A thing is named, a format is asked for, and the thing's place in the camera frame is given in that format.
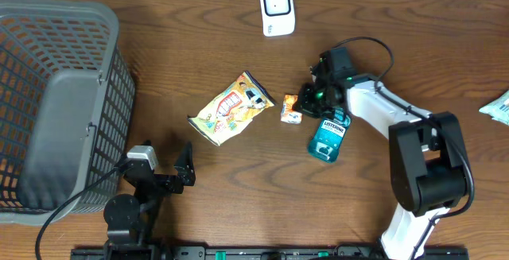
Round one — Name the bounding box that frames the yellow snack bag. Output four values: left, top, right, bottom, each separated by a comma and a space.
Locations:
187, 71, 275, 146

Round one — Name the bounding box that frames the blue Listerine mouthwash bottle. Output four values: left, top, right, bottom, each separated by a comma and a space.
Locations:
307, 108, 352, 163

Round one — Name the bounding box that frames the orange tissue pack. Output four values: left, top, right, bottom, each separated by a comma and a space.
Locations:
280, 95, 302, 124

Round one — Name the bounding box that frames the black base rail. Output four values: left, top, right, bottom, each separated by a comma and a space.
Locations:
70, 244, 470, 260

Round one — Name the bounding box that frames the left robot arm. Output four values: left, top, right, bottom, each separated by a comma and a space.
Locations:
103, 141, 196, 259

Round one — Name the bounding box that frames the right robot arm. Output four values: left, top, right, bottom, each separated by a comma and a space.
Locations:
293, 47, 475, 259

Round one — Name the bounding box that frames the grey plastic shopping basket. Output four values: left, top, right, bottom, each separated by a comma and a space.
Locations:
1, 0, 135, 226

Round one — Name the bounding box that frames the teal wet wipes pack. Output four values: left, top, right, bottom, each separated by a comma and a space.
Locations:
479, 91, 509, 126

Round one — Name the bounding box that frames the white barcode scanner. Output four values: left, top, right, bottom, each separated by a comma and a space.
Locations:
260, 0, 296, 37

